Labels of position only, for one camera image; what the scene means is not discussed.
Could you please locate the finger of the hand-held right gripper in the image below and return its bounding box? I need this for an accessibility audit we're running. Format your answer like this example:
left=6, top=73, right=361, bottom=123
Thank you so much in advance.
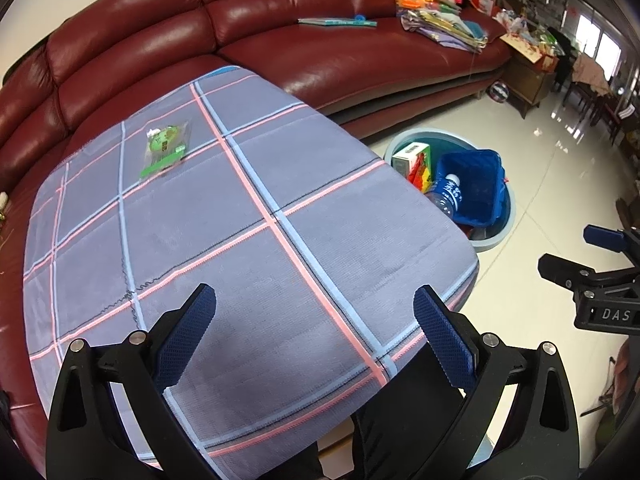
left=583, top=224, right=640, bottom=255
left=537, top=253, right=598, bottom=292

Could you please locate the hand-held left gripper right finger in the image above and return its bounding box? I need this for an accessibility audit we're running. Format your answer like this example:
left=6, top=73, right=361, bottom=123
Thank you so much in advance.
left=410, top=285, right=581, bottom=480

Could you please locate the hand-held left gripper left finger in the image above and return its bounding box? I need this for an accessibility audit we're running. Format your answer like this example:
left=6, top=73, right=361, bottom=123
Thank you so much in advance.
left=46, top=283, right=221, bottom=480

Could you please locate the teal trash bin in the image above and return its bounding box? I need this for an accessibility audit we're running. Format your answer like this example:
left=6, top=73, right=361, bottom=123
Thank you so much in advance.
left=382, top=128, right=517, bottom=253

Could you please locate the blue plastic tray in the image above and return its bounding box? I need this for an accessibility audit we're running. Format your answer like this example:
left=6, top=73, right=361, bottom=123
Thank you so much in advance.
left=435, top=149, right=506, bottom=226

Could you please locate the clear plastic bottle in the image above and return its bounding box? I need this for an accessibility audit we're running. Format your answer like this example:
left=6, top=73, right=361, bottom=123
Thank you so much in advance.
left=425, top=174, right=463, bottom=218

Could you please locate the green white cookie box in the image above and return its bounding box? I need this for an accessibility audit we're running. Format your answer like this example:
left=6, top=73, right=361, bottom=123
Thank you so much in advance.
left=391, top=143, right=432, bottom=177

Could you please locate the blue plaid tablecloth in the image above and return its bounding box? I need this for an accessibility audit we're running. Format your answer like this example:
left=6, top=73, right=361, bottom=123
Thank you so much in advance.
left=22, top=66, right=480, bottom=476

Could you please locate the dark wooden chair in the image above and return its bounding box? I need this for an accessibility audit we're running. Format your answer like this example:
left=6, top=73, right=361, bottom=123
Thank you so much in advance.
left=565, top=80, right=608, bottom=128

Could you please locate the beige draped cloth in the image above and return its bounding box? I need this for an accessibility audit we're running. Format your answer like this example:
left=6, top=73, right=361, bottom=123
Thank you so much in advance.
left=572, top=51, right=615, bottom=97

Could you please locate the wooden side table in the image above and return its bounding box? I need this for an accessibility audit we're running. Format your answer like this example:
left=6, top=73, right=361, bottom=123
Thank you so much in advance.
left=500, top=35, right=561, bottom=120

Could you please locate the bright window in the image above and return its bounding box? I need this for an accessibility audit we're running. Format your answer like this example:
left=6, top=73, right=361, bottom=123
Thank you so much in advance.
left=577, top=15, right=626, bottom=81

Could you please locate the green clear snack packet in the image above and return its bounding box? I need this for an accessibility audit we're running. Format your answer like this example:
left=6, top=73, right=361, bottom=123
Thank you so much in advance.
left=139, top=120, right=193, bottom=180

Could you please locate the pile of small packages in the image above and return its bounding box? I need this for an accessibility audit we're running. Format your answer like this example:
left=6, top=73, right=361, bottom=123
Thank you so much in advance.
left=495, top=7, right=566, bottom=58

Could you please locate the pile of colourful toys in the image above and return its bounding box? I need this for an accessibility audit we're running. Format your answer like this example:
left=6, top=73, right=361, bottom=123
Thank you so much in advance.
left=395, top=0, right=493, bottom=53

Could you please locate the red leather sofa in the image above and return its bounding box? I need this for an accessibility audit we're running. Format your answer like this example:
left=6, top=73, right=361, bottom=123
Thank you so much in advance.
left=0, top=0, right=513, bottom=461

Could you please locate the flat blue book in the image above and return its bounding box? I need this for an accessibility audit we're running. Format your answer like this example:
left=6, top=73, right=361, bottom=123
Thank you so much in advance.
left=297, top=14, right=378, bottom=29

